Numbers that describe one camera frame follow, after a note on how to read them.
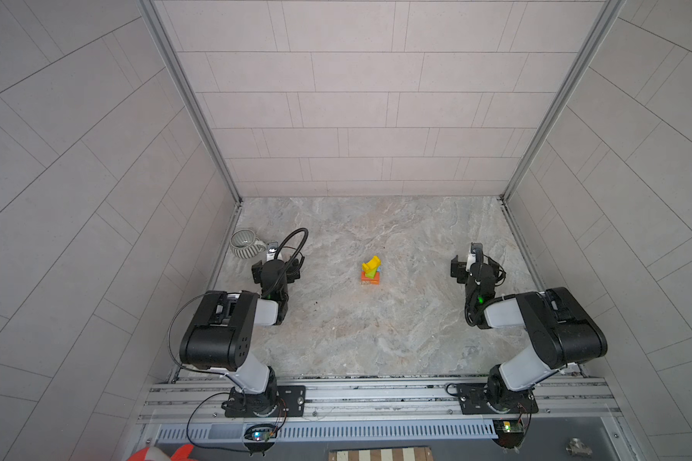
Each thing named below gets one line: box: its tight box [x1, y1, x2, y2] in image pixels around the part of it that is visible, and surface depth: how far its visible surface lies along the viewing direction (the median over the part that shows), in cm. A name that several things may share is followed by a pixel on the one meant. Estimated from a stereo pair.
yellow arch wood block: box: [361, 255, 382, 274], surface depth 91 cm
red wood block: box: [360, 270, 382, 286], surface depth 93 cm
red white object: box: [126, 443, 196, 461], surface depth 62 cm
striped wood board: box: [328, 446, 435, 461], surface depth 64 cm
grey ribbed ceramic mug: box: [229, 228, 268, 260], surface depth 96 cm
